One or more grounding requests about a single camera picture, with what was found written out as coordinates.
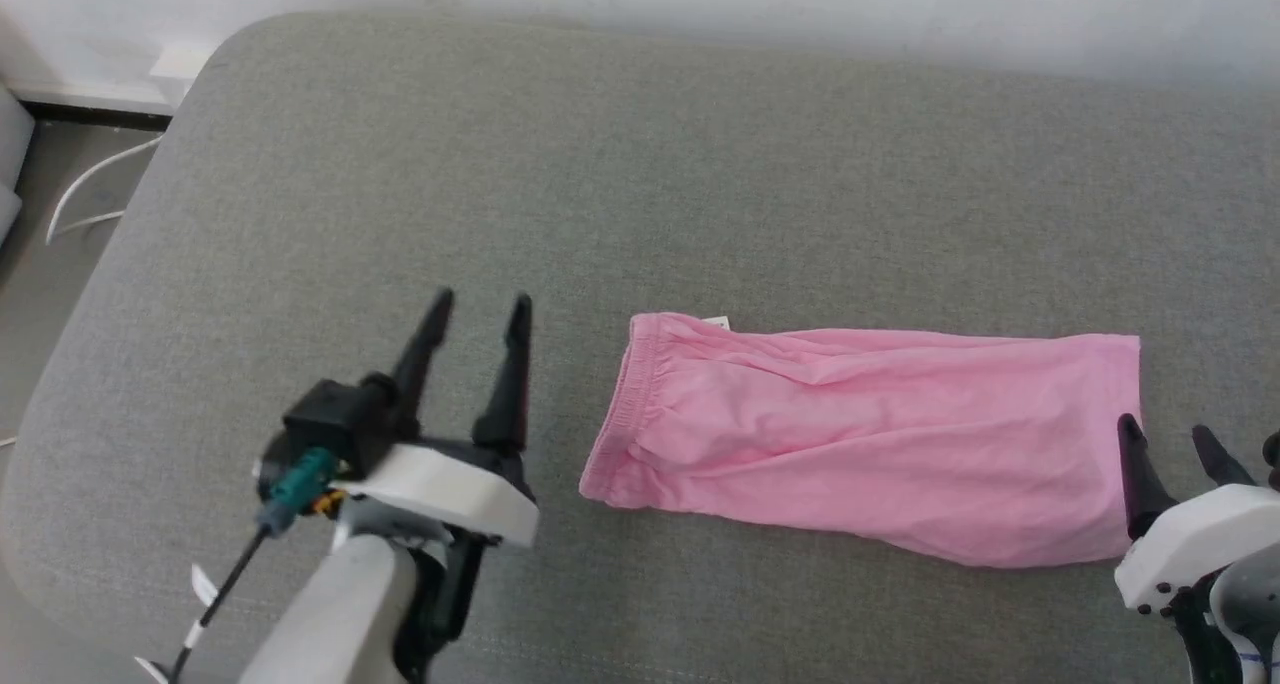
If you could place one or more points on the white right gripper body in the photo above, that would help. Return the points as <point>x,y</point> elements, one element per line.
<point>1195,544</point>

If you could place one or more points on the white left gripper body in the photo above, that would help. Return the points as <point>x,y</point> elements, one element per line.
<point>450,489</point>

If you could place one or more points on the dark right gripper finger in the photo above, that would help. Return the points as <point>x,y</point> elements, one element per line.
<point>1140,479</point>
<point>1220,459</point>

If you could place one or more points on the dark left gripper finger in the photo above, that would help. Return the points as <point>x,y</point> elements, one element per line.
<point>420,359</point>
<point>508,384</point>

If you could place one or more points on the pink garment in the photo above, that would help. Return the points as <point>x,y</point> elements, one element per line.
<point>870,434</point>

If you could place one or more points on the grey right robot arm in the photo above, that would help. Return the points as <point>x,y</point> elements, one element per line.
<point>1250,614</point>

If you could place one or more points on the grey fabric sofa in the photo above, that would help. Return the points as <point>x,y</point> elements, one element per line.
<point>700,184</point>

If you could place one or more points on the white furniture piece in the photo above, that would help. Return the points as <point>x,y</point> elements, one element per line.
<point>12,154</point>

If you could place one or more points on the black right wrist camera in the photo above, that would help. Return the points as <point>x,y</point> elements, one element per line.
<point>1272,459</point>

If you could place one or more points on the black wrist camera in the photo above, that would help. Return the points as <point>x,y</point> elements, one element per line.
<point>335,424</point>
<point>1272,459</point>

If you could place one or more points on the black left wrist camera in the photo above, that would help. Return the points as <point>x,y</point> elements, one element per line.
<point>335,424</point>

